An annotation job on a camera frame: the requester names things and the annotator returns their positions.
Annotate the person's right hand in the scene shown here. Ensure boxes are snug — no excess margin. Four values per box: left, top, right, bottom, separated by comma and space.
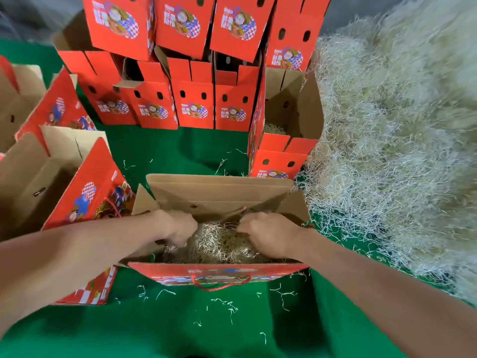
236, 211, 316, 261

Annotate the person's left hand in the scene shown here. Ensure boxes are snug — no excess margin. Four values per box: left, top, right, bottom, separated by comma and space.
158, 209, 200, 249

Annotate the red cardboard box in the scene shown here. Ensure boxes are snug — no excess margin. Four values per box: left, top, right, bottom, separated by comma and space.
165, 57, 216, 130
247, 65, 325, 181
54, 11, 141, 127
81, 0, 158, 63
215, 56, 262, 133
264, 0, 333, 73
114, 59, 180, 132
154, 0, 218, 62
123, 174, 313, 294
209, 0, 278, 64

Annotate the group of red boxes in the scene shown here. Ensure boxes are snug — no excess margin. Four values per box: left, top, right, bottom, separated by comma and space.
0, 56, 137, 307

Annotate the pile of wood wool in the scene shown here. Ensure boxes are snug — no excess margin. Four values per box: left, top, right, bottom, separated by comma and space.
302, 0, 477, 303

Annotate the person's left forearm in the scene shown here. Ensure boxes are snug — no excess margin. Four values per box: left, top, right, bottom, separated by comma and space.
0, 211, 176, 340

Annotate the person's right forearm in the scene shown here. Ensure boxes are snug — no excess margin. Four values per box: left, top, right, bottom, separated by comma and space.
298, 229, 477, 358

